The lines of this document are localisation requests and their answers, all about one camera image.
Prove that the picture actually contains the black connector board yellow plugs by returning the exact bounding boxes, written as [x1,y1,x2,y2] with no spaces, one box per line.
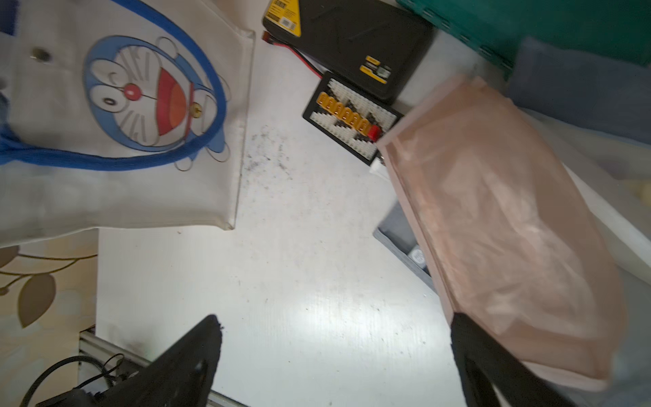
[303,72,403,166]

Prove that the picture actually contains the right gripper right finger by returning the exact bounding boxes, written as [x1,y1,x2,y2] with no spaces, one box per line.
[450,313,573,406]

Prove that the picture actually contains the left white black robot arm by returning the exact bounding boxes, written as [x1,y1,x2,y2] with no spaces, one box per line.
[19,354,124,406]

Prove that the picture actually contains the white canvas tote bag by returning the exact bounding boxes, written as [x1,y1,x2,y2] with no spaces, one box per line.
[1,1,254,247]

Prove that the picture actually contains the black yellow tool case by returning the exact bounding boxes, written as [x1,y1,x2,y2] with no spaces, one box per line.
[263,0,435,104]

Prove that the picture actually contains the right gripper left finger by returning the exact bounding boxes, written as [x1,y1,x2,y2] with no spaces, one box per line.
[98,315,222,407]

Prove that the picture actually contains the grey blue mesh pouch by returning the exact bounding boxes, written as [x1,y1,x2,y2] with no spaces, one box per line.
[506,37,650,144]

